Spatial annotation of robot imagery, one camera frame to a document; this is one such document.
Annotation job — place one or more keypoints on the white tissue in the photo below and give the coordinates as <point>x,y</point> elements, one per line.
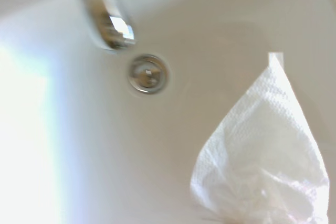
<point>265,142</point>

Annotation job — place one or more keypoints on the chrome sink drain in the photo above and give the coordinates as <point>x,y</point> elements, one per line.
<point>148,74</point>

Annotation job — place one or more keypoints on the white vanity sink top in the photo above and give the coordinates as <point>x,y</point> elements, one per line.
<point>78,129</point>

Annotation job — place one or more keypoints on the chrome faucet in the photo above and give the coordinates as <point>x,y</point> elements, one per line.
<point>107,22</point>

